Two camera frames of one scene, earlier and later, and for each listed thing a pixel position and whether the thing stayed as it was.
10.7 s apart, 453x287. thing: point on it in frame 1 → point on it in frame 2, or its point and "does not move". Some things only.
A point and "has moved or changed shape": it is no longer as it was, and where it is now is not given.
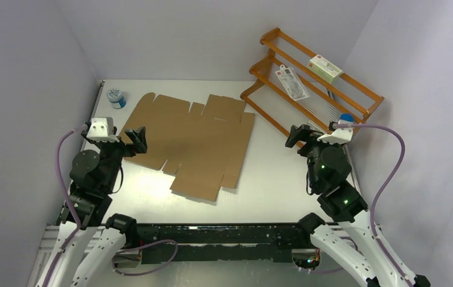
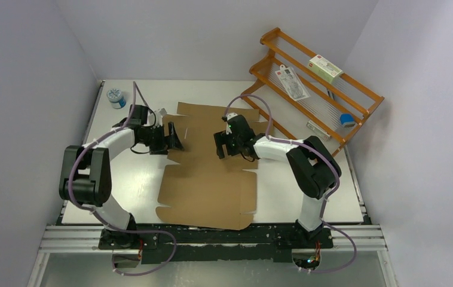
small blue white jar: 117,100 does not move
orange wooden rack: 312,88 does not move
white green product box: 324,69 does not move
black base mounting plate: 162,244 does not move
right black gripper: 309,135 → 222,138
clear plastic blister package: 292,82 does not move
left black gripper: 136,136 → 161,148
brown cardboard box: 208,142 has moved or changed shape
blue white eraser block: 346,119 does not move
